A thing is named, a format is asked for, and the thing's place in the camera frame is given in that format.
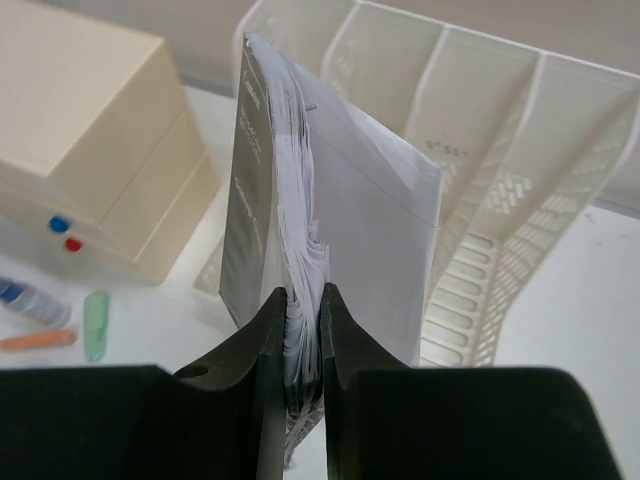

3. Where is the white file organizer rack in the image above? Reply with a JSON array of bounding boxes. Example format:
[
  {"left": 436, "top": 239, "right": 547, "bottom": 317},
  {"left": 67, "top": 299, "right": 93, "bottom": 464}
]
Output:
[{"left": 192, "top": 0, "right": 640, "bottom": 369}]

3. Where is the grey setup guide booklet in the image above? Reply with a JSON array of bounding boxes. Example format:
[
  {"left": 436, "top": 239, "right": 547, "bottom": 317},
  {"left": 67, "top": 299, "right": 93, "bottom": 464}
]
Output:
[{"left": 218, "top": 32, "right": 444, "bottom": 471}]

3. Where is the small clear spray bottle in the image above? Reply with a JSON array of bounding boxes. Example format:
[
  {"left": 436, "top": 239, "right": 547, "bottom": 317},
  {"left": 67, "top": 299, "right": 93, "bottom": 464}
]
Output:
[{"left": 1, "top": 278, "right": 71, "bottom": 329}]

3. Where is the orange translucent case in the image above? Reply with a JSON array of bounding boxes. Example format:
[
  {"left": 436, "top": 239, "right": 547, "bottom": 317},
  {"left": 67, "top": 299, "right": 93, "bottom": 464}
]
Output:
[{"left": 1, "top": 329, "right": 77, "bottom": 353}]

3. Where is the cream drawer cabinet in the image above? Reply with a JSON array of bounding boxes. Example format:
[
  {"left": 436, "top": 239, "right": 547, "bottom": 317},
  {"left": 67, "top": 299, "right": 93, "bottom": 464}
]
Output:
[{"left": 1, "top": 1, "right": 219, "bottom": 284}]

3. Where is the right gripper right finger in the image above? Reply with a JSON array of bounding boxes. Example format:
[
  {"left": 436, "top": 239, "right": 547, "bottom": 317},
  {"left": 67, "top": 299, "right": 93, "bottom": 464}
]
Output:
[{"left": 320, "top": 283, "right": 621, "bottom": 479}]

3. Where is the green translucent case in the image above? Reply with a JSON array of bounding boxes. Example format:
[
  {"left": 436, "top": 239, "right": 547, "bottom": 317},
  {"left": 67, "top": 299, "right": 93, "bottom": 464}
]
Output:
[{"left": 83, "top": 291, "right": 110, "bottom": 362}]

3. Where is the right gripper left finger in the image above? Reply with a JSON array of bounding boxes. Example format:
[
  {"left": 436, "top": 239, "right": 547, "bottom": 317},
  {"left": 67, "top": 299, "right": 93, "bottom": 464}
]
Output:
[{"left": 1, "top": 288, "right": 287, "bottom": 479}]

